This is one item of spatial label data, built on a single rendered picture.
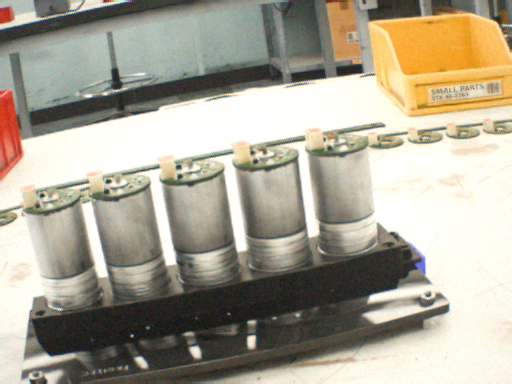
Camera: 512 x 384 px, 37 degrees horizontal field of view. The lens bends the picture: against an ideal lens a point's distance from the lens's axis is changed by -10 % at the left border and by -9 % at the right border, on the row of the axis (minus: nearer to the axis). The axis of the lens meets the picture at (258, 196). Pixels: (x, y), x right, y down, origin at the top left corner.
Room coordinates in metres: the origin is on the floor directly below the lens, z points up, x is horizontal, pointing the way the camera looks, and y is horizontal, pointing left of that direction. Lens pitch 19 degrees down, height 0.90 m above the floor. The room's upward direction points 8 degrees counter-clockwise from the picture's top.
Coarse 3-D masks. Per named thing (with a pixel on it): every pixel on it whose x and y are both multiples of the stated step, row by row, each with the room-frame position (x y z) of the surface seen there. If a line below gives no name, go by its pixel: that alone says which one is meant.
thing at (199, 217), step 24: (192, 168) 0.29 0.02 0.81; (168, 192) 0.28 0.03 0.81; (192, 192) 0.28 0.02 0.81; (216, 192) 0.28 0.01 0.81; (168, 216) 0.29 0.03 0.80; (192, 216) 0.28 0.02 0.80; (216, 216) 0.28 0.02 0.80; (192, 240) 0.28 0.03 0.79; (216, 240) 0.28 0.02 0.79; (192, 264) 0.28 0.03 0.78; (216, 264) 0.28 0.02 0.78
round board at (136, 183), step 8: (128, 176) 0.30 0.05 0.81; (136, 176) 0.30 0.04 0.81; (144, 176) 0.30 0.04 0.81; (128, 184) 0.29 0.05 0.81; (136, 184) 0.29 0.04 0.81; (144, 184) 0.28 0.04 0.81; (88, 192) 0.29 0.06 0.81; (104, 192) 0.28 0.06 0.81; (112, 192) 0.28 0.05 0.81; (128, 192) 0.28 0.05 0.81; (136, 192) 0.28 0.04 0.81
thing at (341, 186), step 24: (336, 144) 0.30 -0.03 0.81; (312, 168) 0.30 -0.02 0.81; (336, 168) 0.29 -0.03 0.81; (360, 168) 0.29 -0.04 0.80; (312, 192) 0.30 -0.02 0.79; (336, 192) 0.29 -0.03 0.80; (360, 192) 0.29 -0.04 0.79; (336, 216) 0.29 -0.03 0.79; (360, 216) 0.29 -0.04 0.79; (336, 240) 0.29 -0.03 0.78; (360, 240) 0.29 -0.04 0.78
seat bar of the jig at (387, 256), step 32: (320, 256) 0.29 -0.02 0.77; (352, 256) 0.29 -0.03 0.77; (384, 256) 0.29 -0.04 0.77; (192, 288) 0.28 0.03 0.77; (224, 288) 0.28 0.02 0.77; (256, 288) 0.28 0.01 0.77; (288, 288) 0.28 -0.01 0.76; (32, 320) 0.27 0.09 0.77; (64, 320) 0.27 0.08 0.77; (96, 320) 0.27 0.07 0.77; (128, 320) 0.27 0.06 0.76
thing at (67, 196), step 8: (40, 192) 0.29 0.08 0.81; (56, 192) 0.29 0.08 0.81; (64, 192) 0.29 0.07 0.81; (72, 192) 0.29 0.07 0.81; (64, 200) 0.28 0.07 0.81; (72, 200) 0.28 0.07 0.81; (24, 208) 0.28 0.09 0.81; (32, 208) 0.28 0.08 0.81; (40, 208) 0.28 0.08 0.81; (48, 208) 0.27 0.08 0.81; (56, 208) 0.27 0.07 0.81
